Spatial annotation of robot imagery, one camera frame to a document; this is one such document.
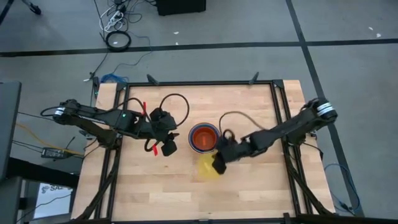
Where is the orange plastic bowl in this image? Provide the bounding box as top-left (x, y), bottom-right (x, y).
top-left (192, 126), bottom-right (218, 151)

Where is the coiled black cable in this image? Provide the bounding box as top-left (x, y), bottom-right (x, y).
top-left (105, 30), bottom-right (132, 52)

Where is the long blue floor cable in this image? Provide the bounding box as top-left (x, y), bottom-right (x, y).
top-left (323, 162), bottom-right (362, 216)

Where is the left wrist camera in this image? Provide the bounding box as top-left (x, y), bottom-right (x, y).
top-left (149, 107), bottom-right (178, 131)

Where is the black tripod leg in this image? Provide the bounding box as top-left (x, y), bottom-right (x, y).
top-left (21, 0), bottom-right (42, 16)

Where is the black box on floor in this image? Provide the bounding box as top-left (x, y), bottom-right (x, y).
top-left (155, 0), bottom-right (207, 17)

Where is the grey right arm cable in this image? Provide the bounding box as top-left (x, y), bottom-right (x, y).
top-left (218, 111), bottom-right (266, 135)

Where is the white power strip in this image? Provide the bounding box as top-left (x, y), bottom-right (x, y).
top-left (103, 10), bottom-right (124, 32)

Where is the blue floor cable bundle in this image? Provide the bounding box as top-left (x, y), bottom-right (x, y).
top-left (100, 73), bottom-right (129, 85)

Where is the orange and blue bowl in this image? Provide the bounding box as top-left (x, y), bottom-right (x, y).
top-left (187, 122), bottom-right (221, 154)

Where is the grey cabinet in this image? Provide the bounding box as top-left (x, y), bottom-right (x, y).
top-left (0, 80), bottom-right (23, 224)

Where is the black power adapter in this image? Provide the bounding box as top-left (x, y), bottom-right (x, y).
top-left (40, 147), bottom-right (67, 159)

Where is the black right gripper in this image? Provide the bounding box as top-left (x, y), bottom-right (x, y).
top-left (211, 136), bottom-right (250, 175)

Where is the black aluminium table frame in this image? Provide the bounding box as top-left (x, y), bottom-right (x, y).
top-left (70, 72), bottom-right (337, 224)

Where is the white printed sign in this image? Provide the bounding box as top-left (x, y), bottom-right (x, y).
top-left (33, 182), bottom-right (75, 219)

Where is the yellow translucent plastic bowl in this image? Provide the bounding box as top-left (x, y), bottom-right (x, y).
top-left (197, 152), bottom-right (222, 180)

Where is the yellow floor cable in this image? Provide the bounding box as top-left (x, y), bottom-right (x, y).
top-left (15, 122), bottom-right (82, 156)

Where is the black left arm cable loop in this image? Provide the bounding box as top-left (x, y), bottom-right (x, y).
top-left (158, 93), bottom-right (191, 129)

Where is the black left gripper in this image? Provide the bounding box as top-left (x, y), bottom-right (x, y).
top-left (139, 122), bottom-right (181, 157)

